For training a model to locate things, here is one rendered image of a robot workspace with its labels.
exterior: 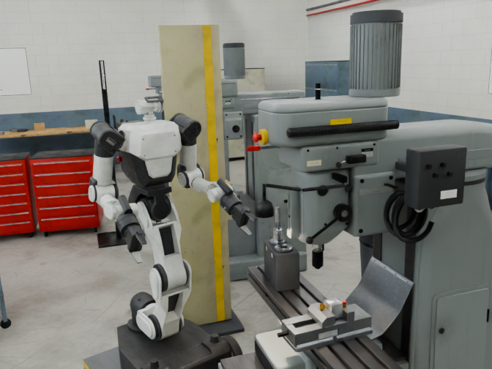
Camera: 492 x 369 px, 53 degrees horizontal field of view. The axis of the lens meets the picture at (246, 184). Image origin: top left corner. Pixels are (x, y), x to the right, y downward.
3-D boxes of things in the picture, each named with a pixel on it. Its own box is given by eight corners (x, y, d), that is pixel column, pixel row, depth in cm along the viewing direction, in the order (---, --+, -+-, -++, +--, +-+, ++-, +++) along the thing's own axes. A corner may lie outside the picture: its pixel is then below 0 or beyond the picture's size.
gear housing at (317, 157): (302, 173, 183) (302, 147, 181) (277, 162, 205) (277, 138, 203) (380, 165, 193) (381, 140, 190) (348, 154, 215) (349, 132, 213)
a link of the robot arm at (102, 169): (85, 194, 241) (87, 151, 232) (111, 192, 248) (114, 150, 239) (92, 204, 232) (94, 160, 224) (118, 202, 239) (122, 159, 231)
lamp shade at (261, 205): (252, 216, 191) (251, 200, 189) (261, 211, 197) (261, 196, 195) (267, 219, 187) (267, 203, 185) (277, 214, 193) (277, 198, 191)
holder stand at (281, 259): (276, 291, 238) (275, 252, 233) (263, 273, 258) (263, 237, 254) (299, 288, 240) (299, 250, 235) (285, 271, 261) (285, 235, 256)
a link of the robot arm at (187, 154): (173, 181, 268) (172, 143, 258) (192, 174, 275) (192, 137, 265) (185, 189, 260) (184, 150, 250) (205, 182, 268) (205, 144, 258)
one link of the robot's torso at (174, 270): (152, 293, 250) (132, 203, 252) (182, 283, 260) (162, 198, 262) (165, 293, 238) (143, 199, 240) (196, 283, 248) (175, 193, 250)
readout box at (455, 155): (419, 211, 172) (422, 151, 166) (403, 204, 180) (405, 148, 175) (466, 204, 177) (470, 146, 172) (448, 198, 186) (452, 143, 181)
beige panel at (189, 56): (178, 345, 369) (154, 23, 314) (169, 320, 406) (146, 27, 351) (244, 332, 385) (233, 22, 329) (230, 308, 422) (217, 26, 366)
